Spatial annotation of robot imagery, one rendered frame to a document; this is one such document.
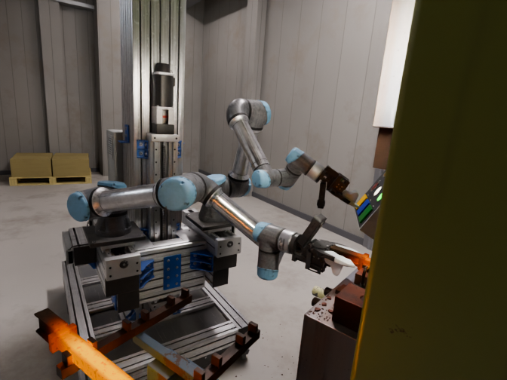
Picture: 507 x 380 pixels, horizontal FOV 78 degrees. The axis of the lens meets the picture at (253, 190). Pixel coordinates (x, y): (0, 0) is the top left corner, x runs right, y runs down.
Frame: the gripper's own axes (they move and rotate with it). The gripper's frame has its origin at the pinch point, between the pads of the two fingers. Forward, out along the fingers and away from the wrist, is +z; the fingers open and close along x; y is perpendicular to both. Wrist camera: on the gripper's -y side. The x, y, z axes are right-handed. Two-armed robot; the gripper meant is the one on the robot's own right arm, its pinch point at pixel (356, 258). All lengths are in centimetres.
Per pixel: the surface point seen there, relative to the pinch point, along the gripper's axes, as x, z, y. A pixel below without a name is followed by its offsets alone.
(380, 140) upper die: 7.6, 3.5, -33.6
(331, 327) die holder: 22.0, 3.9, 8.5
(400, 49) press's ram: 13, 6, -52
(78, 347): 64, -27, 7
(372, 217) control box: -38.3, -8.6, -1.7
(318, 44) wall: -301, -185, -130
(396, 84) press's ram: 12.6, 6.3, -45.4
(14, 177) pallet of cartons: -65, -570, 87
